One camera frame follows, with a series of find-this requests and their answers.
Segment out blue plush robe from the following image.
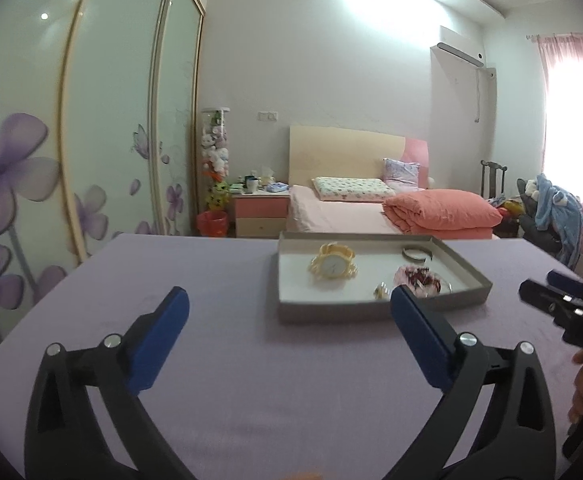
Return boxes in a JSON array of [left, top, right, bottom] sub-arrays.
[[535, 173, 583, 266]]

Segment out pink bead bracelet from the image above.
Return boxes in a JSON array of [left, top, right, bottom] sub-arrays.
[[394, 265, 445, 297]]

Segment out person's right hand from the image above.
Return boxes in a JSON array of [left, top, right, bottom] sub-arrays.
[[569, 349, 583, 426]]

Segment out bed with pink sheet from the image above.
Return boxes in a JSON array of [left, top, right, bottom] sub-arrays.
[[286, 185, 501, 241]]

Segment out dark wooden chair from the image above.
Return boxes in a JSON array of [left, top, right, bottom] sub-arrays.
[[480, 160, 507, 201]]

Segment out pale yellow wristwatch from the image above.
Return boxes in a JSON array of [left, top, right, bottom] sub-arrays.
[[310, 242, 358, 281]]

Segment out wide silver cuff bracelet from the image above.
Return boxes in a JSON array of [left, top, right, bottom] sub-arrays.
[[401, 245, 433, 264]]

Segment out clear tube of plush toys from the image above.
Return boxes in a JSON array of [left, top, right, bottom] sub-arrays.
[[200, 107, 231, 211]]

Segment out pink curtain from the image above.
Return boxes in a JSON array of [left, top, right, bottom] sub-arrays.
[[536, 32, 583, 261]]

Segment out grey office chair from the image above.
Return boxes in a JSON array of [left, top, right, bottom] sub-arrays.
[[516, 180, 565, 256]]

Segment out curtain rod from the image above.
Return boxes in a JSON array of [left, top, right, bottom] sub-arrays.
[[526, 32, 583, 42]]

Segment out air conditioner cable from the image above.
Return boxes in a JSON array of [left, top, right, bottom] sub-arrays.
[[474, 66, 485, 123]]

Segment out yellow green plush toy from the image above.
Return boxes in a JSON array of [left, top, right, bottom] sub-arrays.
[[206, 185, 231, 211]]

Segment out salmon folded quilt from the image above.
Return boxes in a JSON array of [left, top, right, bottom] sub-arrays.
[[382, 189, 503, 235]]

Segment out lilac pillow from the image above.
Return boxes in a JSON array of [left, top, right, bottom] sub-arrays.
[[382, 158, 421, 190]]

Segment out thin silver bangle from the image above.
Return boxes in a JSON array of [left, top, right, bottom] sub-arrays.
[[421, 280, 455, 297]]

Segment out white patterned pillow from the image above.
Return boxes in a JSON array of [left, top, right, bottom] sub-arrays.
[[311, 176, 396, 203]]

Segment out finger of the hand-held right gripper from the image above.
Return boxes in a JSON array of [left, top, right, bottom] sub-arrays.
[[519, 280, 583, 329], [546, 269, 583, 302]]

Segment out floral glass wardrobe door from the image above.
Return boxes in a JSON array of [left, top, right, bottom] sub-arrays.
[[0, 0, 92, 346], [152, 0, 207, 237], [62, 0, 177, 263]]

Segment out pink and cream nightstand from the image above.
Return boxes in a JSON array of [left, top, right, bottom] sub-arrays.
[[234, 190, 291, 239]]

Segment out cream and pink headboard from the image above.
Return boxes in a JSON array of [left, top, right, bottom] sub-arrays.
[[289, 125, 429, 191]]

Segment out white air conditioner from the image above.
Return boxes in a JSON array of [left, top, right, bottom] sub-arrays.
[[436, 25, 485, 67]]

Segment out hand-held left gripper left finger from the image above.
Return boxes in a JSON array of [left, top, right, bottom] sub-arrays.
[[24, 286, 192, 480]]

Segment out grey cardboard box tray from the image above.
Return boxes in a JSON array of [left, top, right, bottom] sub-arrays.
[[276, 231, 493, 325]]

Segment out red waste bin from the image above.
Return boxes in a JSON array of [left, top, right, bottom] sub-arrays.
[[196, 211, 230, 238]]

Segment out yellow red toy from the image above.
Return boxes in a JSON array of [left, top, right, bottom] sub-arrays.
[[491, 197, 525, 221]]

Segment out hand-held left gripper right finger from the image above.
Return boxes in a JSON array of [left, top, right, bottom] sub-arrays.
[[386, 284, 557, 480]]

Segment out dark red bead bracelet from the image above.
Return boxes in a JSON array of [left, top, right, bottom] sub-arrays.
[[404, 267, 439, 286]]

